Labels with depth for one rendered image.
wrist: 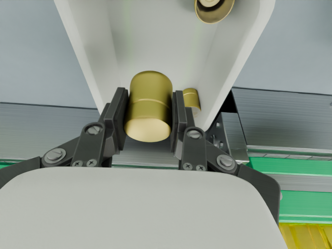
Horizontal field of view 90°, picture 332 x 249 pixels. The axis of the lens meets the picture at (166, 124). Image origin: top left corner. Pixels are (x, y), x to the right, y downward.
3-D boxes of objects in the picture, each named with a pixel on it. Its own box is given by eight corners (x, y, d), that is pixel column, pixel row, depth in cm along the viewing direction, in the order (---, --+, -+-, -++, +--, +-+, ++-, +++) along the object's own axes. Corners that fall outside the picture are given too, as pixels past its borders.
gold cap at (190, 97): (188, 103, 26) (187, 84, 29) (176, 114, 29) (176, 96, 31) (205, 110, 28) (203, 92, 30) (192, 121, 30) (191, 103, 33)
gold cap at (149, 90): (127, 68, 12) (117, 114, 10) (174, 71, 13) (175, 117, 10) (132, 100, 15) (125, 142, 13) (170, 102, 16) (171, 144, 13)
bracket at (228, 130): (202, 138, 36) (205, 170, 32) (217, 111, 28) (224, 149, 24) (218, 139, 36) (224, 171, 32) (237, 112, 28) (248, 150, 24)
